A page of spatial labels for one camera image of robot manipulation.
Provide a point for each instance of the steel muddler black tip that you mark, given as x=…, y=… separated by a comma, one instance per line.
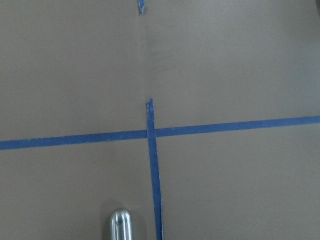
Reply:
x=121, y=225

